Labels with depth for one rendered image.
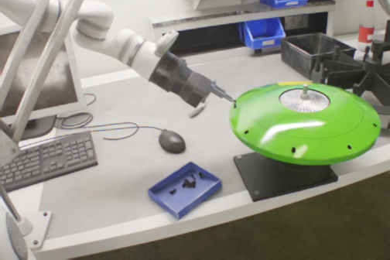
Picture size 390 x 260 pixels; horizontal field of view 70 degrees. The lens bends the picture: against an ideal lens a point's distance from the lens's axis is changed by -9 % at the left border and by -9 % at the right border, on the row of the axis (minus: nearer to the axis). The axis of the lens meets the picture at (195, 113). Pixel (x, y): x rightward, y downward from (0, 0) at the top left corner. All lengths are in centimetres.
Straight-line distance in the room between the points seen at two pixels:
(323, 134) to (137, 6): 103
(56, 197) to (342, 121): 64
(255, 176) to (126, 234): 30
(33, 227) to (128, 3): 99
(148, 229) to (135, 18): 99
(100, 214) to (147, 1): 97
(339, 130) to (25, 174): 73
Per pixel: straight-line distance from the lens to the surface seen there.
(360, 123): 62
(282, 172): 68
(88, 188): 76
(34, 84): 55
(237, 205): 64
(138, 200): 69
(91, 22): 66
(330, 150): 55
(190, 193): 67
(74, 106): 102
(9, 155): 59
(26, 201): 80
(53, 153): 88
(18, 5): 61
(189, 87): 62
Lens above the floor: 139
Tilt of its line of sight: 30 degrees down
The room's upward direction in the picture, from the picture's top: 6 degrees counter-clockwise
